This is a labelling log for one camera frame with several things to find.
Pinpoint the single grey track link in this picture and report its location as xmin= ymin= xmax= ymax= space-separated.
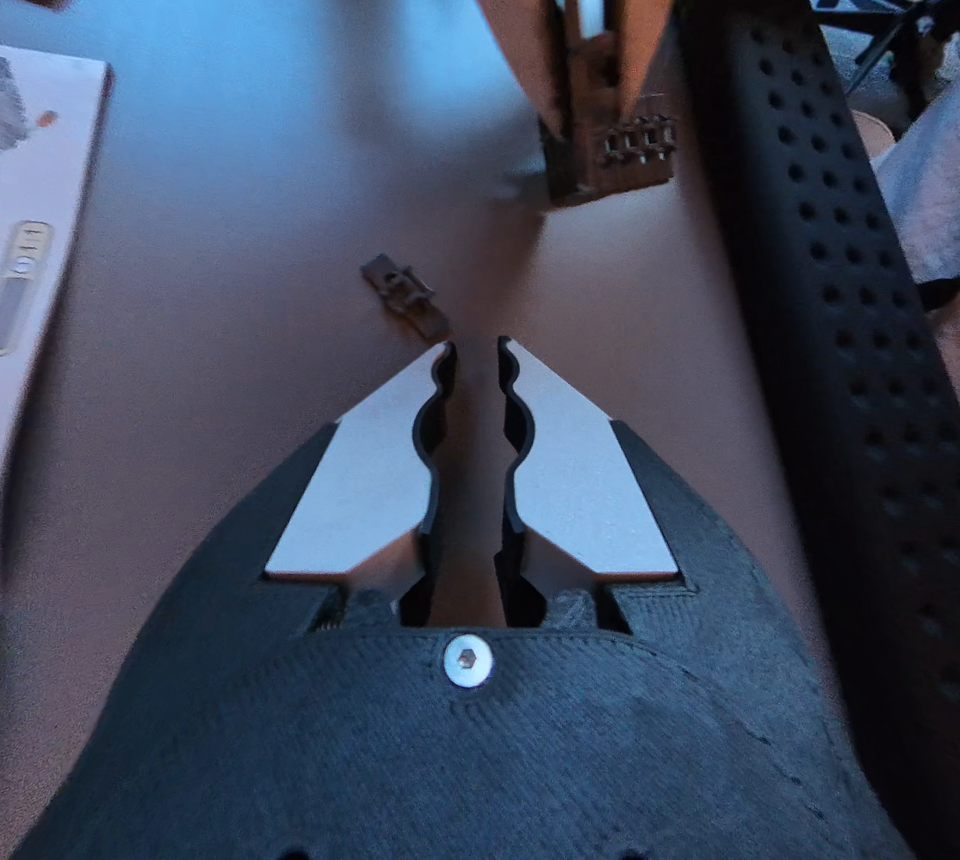
xmin=360 ymin=253 xmax=453 ymax=342

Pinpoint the grey toy track chain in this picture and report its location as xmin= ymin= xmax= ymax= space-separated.
xmin=538 ymin=0 xmax=680 ymax=207

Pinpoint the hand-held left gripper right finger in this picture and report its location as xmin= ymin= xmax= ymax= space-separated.
xmin=495 ymin=336 xmax=681 ymax=627

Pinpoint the grey desk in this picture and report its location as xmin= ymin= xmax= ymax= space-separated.
xmin=0 ymin=0 xmax=834 ymax=839

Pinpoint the black perforated chair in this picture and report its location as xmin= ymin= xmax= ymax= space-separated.
xmin=671 ymin=0 xmax=960 ymax=860

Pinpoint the white instruction booklet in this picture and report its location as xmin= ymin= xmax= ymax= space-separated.
xmin=0 ymin=44 xmax=115 ymax=456

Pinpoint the black office chair base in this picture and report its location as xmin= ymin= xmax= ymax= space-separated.
xmin=810 ymin=0 xmax=960 ymax=119

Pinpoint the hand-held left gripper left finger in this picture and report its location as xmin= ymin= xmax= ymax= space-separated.
xmin=264 ymin=340 xmax=459 ymax=627

